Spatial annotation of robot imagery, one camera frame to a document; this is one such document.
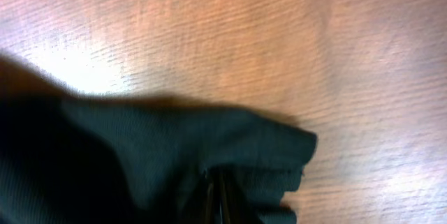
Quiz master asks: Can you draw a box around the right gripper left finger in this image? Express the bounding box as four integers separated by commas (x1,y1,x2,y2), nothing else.
181,173,216,224

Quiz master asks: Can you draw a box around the black polo shirt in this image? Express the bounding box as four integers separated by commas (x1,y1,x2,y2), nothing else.
1,60,318,223

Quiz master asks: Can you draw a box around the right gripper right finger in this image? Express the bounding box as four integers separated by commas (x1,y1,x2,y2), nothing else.
220,170,263,224

